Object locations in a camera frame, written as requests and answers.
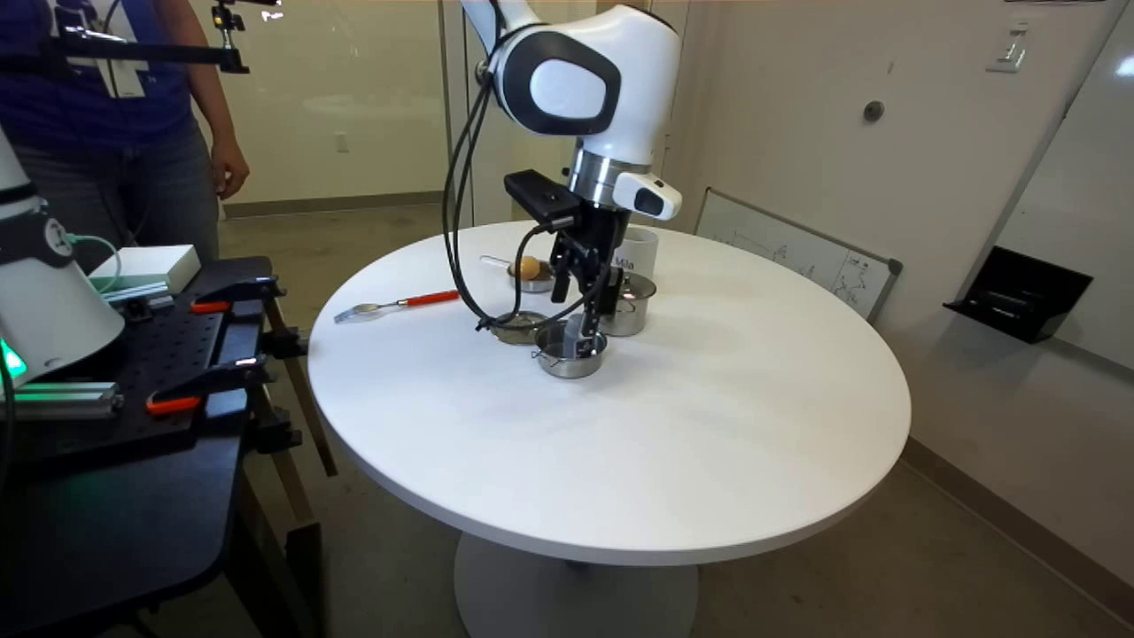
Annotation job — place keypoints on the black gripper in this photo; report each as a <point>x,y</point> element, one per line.
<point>591,249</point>

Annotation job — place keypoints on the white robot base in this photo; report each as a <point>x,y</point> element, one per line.
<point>47,284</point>

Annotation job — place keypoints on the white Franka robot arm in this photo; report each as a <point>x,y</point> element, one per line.
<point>640,73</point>

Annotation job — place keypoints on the person's bare forearm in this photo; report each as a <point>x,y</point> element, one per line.
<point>205,82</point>

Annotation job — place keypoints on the person's bare hand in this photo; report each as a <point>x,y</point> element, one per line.
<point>233,164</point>

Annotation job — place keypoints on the tall steel pot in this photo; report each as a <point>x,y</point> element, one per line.
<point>640,310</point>

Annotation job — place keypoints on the small steel pot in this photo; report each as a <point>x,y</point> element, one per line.
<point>558,364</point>

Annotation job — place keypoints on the orange food piece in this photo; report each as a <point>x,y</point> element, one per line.
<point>537,272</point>

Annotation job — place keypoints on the small steel pan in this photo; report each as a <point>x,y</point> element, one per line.
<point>518,284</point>

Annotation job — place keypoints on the small steel bowl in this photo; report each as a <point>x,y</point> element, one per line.
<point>517,330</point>

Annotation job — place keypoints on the leaning whiteboard with writing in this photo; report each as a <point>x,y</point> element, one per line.
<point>804,253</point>

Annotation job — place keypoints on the white flat box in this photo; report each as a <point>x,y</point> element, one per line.
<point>148,272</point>

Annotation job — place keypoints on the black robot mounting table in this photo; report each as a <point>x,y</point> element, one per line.
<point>119,507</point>

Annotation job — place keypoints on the black horizontal bar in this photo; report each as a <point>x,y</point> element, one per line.
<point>143,53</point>

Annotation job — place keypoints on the person in blue shirt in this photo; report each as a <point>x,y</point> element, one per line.
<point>93,130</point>

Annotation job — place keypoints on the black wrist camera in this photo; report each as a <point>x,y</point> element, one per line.
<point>544,197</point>

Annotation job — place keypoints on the round wall fixture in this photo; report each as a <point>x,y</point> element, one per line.
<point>872,112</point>

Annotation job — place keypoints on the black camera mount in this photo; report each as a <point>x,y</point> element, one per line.
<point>243,12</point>

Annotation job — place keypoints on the white light switch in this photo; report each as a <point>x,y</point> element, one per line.
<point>1013,52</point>

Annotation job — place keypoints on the large wall whiteboard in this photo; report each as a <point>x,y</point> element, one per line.
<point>1081,180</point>

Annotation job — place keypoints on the green tinted aluminium rail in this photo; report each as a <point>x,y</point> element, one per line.
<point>67,397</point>

